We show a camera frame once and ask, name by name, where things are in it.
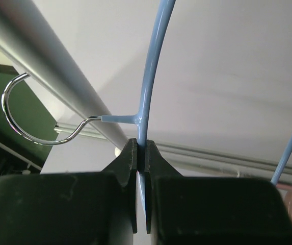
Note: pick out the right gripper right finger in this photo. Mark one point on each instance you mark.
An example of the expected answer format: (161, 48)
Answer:
(211, 210)

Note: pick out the white metal clothes rack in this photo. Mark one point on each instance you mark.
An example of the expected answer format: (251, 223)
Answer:
(28, 40)

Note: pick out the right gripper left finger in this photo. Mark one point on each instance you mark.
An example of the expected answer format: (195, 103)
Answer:
(72, 208)

